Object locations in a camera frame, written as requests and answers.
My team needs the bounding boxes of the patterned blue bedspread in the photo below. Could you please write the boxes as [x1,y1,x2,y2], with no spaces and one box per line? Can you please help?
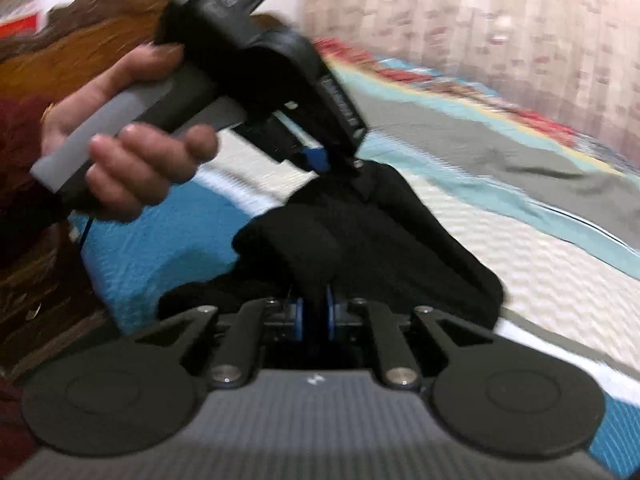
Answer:
[74,64,639,477]

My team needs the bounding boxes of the person left hand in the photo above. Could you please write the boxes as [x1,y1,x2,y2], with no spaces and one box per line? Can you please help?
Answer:
[41,44,219,222]

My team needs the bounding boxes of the carved wooden headboard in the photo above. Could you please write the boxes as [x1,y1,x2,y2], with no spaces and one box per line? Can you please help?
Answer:
[0,0,286,386]

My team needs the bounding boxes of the floral curtain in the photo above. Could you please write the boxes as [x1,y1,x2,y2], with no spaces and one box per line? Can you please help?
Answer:
[303,0,639,162]

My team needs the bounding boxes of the black pants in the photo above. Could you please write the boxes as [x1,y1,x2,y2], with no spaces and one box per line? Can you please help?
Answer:
[156,162,504,330]

